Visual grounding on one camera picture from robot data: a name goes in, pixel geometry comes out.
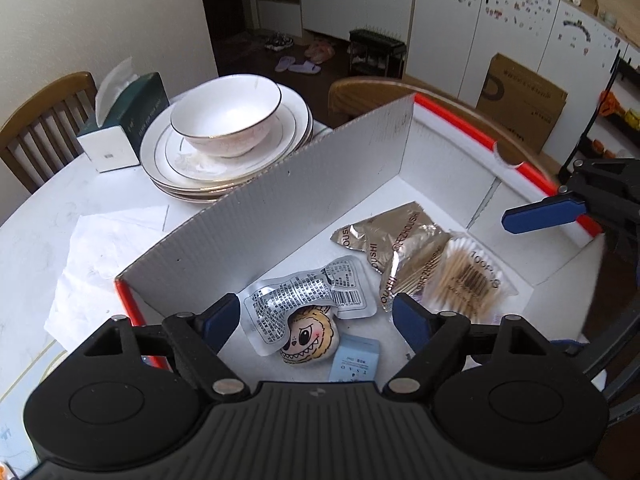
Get brown cardboard carton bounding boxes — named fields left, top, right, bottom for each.
left=476, top=53, right=568, bottom=153

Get black shoe rack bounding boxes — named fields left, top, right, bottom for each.
left=348, top=28, right=408, bottom=79

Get stack of white plates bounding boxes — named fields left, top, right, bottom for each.
left=140, top=86, right=314, bottom=202

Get white paper sheet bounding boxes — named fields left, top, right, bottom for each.
left=44, top=206, right=168, bottom=352

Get silver foil blister pack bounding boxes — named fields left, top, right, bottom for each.
left=240, top=257, right=378, bottom=356

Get wooden chair far side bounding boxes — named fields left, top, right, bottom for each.
left=1, top=72, right=96, bottom=193

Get cotton swab pack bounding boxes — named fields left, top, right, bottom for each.
left=421, top=233, right=518, bottom=323

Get wooden chair near box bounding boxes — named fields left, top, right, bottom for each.
left=328, top=76, right=558, bottom=184

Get white bowl gold rim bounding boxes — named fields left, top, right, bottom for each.
left=170, top=74, right=282, bottom=158

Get light blue small carton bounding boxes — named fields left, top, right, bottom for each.
left=329, top=334, right=380, bottom=382

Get white storage cabinets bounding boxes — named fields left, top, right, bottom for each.
left=300, top=0, right=639, bottom=160

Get gold foil snack bag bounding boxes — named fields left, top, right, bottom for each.
left=331, top=202, right=450, bottom=312

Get red white cardboard box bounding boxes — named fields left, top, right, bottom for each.
left=113, top=91, right=609, bottom=386

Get cartoon face plush keychain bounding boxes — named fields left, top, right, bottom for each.
left=280, top=306, right=340, bottom=365

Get white green tissue box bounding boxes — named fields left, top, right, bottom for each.
left=77, top=58, right=169, bottom=174

